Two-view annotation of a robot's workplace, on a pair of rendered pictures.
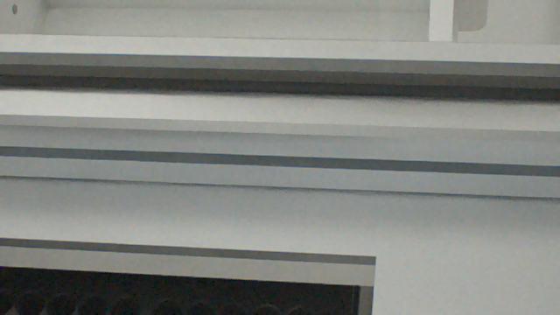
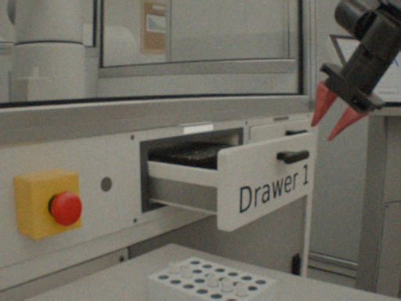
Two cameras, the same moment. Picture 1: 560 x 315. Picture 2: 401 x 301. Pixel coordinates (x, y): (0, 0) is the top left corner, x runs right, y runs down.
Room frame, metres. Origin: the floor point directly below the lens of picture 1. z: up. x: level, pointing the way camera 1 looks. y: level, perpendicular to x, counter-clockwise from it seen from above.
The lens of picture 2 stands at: (0.57, -0.67, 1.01)
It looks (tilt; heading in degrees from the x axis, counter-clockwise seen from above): 8 degrees down; 111
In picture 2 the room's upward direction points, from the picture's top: straight up
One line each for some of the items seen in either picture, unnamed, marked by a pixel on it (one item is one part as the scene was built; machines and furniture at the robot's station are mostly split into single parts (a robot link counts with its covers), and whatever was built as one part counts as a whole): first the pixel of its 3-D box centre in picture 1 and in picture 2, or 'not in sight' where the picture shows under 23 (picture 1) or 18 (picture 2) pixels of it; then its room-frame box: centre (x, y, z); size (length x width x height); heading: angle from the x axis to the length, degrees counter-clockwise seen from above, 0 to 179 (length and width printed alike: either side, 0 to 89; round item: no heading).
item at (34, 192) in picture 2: not in sight; (48, 202); (0.22, -0.28, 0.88); 0.07 x 0.05 x 0.07; 74
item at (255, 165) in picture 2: not in sight; (274, 174); (0.43, 0.01, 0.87); 0.29 x 0.02 x 0.11; 74
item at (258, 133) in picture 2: not in sight; (283, 146); (0.38, 0.35, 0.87); 0.29 x 0.02 x 0.11; 74
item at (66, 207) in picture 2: not in sight; (64, 208); (0.25, -0.29, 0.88); 0.04 x 0.03 x 0.04; 74
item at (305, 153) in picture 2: not in sight; (290, 156); (0.46, 0.00, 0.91); 0.07 x 0.04 x 0.01; 74
